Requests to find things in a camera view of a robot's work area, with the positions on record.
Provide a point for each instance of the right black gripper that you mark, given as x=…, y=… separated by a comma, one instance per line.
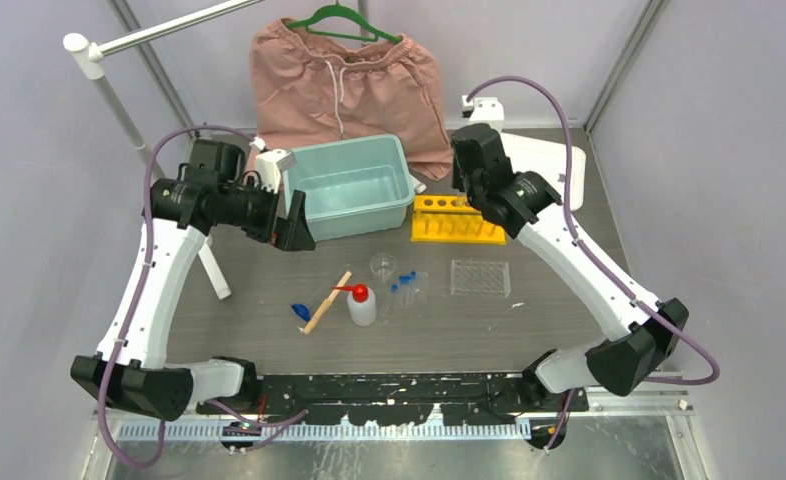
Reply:
x=455, y=176

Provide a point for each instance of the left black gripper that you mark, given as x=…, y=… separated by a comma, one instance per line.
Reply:
x=292, y=233

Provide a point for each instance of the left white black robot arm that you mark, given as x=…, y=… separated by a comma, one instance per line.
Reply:
x=128, y=370

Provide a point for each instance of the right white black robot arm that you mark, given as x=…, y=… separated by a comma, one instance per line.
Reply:
x=639, y=329

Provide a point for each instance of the yellow test tube rack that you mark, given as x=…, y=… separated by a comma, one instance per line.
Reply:
x=436, y=219

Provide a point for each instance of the wooden test tube clamp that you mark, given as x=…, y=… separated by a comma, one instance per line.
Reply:
x=326, y=303

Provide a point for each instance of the white plastic tray lid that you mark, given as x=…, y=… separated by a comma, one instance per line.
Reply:
x=548, y=159

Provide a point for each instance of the blue cap test tube lying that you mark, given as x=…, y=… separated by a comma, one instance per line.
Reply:
x=302, y=311

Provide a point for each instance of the teal plastic bin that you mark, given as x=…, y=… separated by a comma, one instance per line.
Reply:
x=352, y=187

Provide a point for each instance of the small clear glass beaker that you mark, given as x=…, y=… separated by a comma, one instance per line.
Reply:
x=383, y=267

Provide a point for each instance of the white red wash bottle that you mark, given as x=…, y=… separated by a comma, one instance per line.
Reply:
x=361, y=302

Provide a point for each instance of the clear well plate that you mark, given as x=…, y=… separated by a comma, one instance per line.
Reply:
x=480, y=278

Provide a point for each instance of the blue capped test tube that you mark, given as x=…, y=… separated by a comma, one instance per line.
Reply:
x=389, y=301
x=416, y=289

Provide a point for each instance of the pink shorts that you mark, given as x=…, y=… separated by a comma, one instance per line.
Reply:
x=311, y=90

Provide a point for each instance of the green clothes hanger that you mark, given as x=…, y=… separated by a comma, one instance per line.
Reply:
x=342, y=22

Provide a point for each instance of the white metal clothes rack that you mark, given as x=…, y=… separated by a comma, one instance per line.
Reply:
x=89, y=56

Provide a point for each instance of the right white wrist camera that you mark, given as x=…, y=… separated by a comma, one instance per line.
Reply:
x=488, y=110

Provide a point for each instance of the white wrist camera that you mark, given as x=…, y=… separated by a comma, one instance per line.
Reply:
x=269, y=165
x=488, y=110

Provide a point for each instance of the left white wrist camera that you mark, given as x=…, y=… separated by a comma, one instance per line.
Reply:
x=269, y=165

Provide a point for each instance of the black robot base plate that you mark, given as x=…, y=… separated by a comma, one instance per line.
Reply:
x=461, y=399

